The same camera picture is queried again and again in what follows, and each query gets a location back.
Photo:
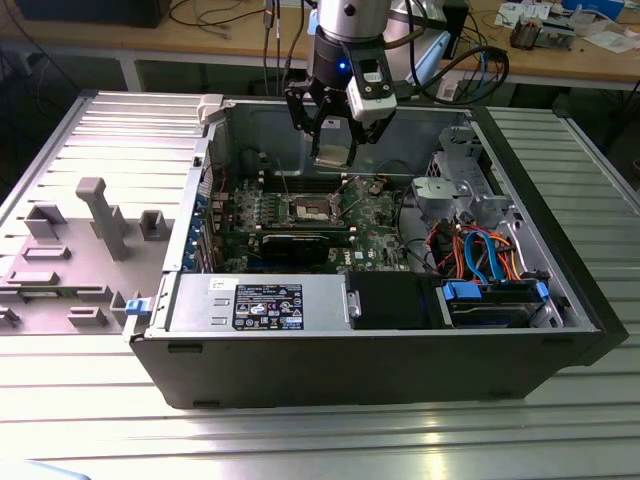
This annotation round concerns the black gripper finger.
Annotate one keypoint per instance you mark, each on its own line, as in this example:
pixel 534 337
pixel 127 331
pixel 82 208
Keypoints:
pixel 305 107
pixel 370 131

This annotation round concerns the silver CPU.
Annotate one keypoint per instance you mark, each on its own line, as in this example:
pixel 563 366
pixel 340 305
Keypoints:
pixel 332 154

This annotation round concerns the metal locking lever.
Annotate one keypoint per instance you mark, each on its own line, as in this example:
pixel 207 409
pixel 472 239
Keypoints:
pixel 285 185
pixel 362 203

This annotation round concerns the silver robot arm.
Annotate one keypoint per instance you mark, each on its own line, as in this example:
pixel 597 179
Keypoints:
pixel 350 20

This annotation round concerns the black empty RAM slot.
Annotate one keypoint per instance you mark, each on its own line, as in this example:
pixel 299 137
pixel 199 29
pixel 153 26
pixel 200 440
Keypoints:
pixel 272 188
pixel 272 178

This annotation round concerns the CPU socket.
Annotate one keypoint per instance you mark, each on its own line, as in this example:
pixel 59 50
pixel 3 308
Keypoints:
pixel 307 207

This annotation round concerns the black plastic cover box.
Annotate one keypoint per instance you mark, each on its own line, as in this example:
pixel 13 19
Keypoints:
pixel 390 300

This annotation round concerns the round coin battery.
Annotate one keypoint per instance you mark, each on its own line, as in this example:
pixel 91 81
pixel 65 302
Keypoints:
pixel 376 188

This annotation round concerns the silver metal drive cage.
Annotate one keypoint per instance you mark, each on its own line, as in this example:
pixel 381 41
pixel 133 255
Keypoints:
pixel 460 145

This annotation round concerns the pale grey case clip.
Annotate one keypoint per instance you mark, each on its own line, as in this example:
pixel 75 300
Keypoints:
pixel 209 107

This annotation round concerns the green motherboard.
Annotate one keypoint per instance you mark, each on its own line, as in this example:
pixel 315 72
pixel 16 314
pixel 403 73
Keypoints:
pixel 370 235

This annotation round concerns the black upright box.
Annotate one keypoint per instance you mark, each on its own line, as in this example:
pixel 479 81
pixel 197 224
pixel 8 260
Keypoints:
pixel 455 30

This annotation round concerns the long RAM stick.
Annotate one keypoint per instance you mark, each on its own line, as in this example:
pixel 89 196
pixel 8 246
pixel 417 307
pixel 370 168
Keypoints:
pixel 245 229

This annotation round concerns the black graphics card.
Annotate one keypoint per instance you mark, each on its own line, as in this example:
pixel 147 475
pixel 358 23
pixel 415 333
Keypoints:
pixel 295 247

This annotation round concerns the wooden workbench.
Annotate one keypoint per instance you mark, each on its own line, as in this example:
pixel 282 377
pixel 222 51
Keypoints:
pixel 150 40

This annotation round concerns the electronic part with heatsink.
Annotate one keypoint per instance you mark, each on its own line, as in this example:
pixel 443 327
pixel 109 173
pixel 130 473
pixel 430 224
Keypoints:
pixel 524 35

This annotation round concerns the white leaflet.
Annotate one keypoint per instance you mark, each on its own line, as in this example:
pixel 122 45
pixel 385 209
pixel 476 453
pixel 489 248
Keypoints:
pixel 515 12

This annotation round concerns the hard disk in blue carrier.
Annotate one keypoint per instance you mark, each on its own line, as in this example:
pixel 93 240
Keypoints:
pixel 500 295

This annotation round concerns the grey electronic module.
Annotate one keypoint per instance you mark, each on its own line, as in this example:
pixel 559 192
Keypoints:
pixel 555 32

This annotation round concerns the silver power supply unit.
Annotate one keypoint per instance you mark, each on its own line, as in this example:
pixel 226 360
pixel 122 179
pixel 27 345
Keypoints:
pixel 200 300

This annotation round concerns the large black box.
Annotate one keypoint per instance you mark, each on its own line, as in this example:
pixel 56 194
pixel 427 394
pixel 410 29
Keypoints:
pixel 90 12

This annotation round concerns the black PC case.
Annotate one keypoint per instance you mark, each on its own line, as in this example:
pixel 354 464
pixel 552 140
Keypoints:
pixel 350 370

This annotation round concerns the white papers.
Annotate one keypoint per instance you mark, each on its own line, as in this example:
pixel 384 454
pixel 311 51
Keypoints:
pixel 610 40

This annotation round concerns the blue box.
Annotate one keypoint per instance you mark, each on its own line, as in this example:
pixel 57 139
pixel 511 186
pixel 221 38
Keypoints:
pixel 595 7

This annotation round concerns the blue case latch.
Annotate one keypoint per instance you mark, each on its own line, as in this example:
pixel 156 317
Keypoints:
pixel 137 306

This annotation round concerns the grey parts rack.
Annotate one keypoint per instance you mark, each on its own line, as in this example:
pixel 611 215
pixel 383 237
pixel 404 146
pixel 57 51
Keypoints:
pixel 75 270

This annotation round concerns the green RAM stick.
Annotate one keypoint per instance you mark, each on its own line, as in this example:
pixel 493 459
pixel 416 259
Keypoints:
pixel 42 294

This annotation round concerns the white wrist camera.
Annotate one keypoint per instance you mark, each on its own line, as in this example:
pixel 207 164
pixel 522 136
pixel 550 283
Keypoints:
pixel 370 105

